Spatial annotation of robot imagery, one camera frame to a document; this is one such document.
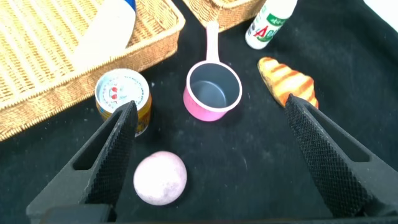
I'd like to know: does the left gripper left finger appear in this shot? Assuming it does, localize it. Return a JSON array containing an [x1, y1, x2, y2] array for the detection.
[[25, 100, 139, 223]]

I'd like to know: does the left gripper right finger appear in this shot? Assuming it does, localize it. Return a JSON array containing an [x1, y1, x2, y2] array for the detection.
[[284, 93, 398, 218]]

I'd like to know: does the striped croissant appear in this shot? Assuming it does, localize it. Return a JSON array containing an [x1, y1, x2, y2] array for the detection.
[[257, 56, 320, 110]]

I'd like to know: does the pink saucepan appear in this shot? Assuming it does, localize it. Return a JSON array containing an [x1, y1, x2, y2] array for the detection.
[[182, 20, 243, 123]]

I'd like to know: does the white milk drink bottle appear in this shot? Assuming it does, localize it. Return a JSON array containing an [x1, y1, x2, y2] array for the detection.
[[244, 0, 299, 50]]

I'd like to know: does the pale pink egg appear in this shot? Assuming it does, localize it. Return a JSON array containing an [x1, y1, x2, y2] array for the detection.
[[132, 151, 188, 207]]

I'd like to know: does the black tablecloth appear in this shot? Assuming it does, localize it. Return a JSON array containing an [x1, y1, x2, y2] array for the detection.
[[0, 0, 398, 224]]

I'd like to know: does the gold drink can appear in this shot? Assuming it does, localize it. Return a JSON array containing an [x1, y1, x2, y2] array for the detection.
[[94, 68, 153, 138]]

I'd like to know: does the white lotion bottle blue cap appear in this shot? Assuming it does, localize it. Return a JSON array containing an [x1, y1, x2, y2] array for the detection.
[[73, 0, 137, 68]]

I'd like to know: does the wicker basket with handles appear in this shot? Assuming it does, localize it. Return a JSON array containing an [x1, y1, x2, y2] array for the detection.
[[182, 0, 267, 33], [0, 0, 187, 142]]

